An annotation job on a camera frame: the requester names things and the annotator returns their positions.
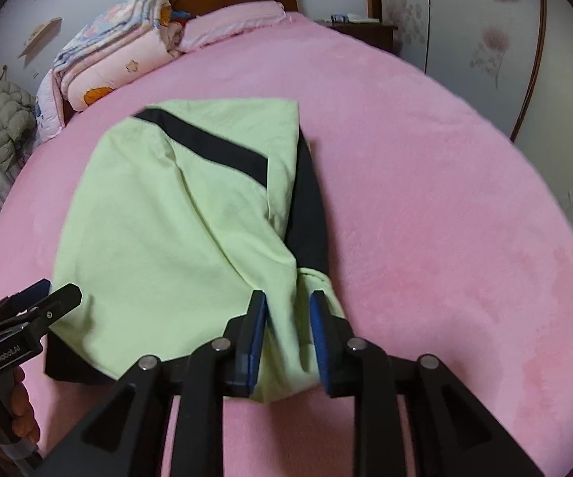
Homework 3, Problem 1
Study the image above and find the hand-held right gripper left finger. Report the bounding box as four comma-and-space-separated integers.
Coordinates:
35, 289, 267, 477

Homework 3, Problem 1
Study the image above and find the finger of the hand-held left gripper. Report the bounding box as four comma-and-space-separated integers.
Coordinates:
0, 279, 52, 320
28, 283, 83, 331

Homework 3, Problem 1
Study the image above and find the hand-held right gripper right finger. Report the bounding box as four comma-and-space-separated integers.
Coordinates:
309, 289, 546, 477

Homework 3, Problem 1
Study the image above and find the green and black hooded jacket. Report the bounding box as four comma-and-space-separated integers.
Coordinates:
44, 98, 348, 403

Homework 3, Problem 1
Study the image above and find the person's left hand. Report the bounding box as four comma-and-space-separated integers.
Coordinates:
9, 366, 41, 444

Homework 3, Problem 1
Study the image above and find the pale green puffer coat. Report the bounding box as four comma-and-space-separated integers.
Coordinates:
0, 67, 37, 175

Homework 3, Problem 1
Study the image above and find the small cartoon print pillow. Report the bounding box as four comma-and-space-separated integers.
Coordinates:
35, 70, 69, 145

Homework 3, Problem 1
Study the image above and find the bed with pink sheet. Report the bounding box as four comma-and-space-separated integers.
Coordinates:
0, 2, 573, 477

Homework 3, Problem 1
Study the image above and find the folded pink cartoon quilt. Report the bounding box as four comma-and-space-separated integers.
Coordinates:
60, 22, 184, 112

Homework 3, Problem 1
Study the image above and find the folded floral quilt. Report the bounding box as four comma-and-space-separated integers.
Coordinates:
52, 0, 174, 71

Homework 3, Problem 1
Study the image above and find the colourful small cloth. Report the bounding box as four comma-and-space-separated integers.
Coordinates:
164, 5, 194, 53

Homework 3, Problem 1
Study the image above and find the wooden nightstand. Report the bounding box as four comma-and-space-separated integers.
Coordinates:
316, 17, 399, 56

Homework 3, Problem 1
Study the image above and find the pink pillow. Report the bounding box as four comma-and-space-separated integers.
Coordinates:
179, 1, 297, 54

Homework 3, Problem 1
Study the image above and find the papers and blue item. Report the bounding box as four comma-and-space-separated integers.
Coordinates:
331, 12, 381, 25

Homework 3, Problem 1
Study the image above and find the floral print wardrobe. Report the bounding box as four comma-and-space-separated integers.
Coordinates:
381, 0, 573, 279

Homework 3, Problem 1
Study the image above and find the wooden wall shelf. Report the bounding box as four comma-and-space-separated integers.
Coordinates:
23, 17, 63, 47

